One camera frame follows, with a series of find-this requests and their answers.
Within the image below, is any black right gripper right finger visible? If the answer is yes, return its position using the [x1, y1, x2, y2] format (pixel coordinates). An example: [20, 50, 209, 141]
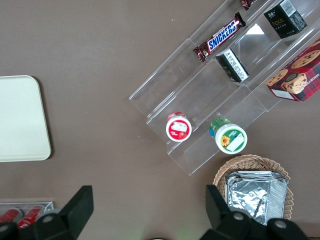
[201, 184, 253, 240]

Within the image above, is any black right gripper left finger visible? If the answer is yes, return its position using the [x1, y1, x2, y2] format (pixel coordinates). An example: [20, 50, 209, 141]
[33, 185, 94, 240]

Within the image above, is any green gum jar white lid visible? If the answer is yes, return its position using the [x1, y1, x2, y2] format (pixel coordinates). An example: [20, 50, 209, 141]
[208, 116, 248, 155]

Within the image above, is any red gum jar white lid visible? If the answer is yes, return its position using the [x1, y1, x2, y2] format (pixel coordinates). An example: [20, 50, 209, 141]
[165, 111, 193, 143]

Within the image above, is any cream plastic tray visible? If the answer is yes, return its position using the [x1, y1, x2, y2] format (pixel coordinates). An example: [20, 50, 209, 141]
[0, 75, 53, 163]

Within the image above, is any stack of foil trays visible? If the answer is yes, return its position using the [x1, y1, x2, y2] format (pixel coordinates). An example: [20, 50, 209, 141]
[224, 170, 290, 226]

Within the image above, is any red cola bottle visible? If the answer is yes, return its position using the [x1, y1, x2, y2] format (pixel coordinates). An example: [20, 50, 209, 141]
[17, 205, 47, 230]
[0, 207, 25, 225]

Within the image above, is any clear acrylic bottle rack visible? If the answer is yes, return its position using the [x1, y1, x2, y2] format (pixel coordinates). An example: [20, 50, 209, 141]
[0, 200, 55, 226]

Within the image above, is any light wicker basket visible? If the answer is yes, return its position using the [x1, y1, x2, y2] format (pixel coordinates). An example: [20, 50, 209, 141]
[212, 154, 295, 221]

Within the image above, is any clear acrylic stepped shelf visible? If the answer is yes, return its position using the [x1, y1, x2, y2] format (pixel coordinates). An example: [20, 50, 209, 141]
[128, 0, 320, 176]

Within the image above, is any small black carton box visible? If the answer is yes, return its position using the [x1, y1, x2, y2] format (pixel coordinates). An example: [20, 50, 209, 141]
[215, 48, 250, 84]
[263, 0, 308, 40]

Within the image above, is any red tartan cookie box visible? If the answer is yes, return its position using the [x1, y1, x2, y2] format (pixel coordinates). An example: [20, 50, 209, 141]
[265, 37, 320, 103]

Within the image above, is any Snickers chocolate bar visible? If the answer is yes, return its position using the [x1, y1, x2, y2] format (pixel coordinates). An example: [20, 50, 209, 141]
[239, 0, 258, 11]
[192, 11, 247, 63]

